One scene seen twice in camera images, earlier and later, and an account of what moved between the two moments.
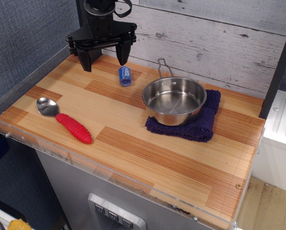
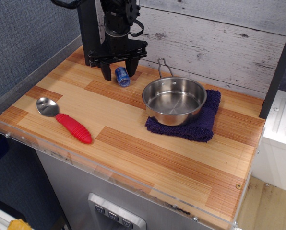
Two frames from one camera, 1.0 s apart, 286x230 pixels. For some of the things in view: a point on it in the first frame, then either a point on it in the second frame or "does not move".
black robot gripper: (101, 31) to (118, 49)
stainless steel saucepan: (173, 100) does not move
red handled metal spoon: (49, 107) does not move
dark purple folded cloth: (200, 128) does not move
